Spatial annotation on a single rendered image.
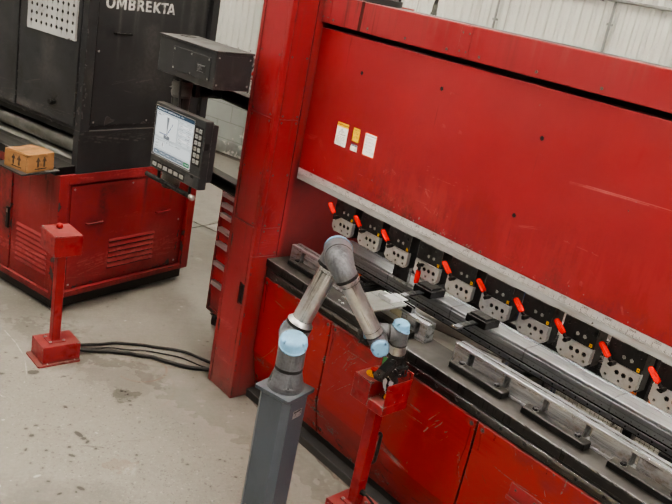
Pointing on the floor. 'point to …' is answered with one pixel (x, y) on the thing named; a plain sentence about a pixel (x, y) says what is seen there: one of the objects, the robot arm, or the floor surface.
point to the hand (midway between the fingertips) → (386, 393)
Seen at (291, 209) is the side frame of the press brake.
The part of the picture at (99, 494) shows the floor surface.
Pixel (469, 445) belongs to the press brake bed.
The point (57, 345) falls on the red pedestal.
